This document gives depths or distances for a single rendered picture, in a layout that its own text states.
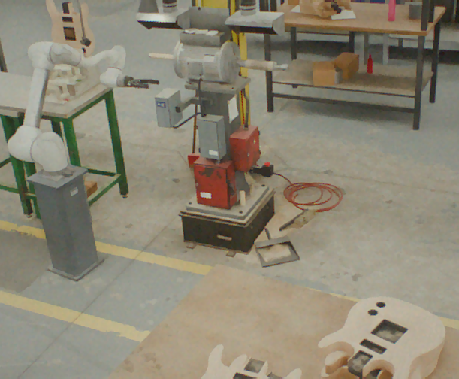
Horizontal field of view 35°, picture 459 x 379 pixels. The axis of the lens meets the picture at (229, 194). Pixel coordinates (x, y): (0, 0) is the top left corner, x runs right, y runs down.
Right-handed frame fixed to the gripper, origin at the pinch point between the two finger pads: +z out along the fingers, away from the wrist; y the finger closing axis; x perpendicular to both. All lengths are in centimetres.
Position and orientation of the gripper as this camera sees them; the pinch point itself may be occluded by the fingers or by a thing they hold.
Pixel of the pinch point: (152, 84)
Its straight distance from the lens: 496.1
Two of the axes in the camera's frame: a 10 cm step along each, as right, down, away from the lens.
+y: -4.3, 3.3, -8.4
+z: 9.0, 1.5, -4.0
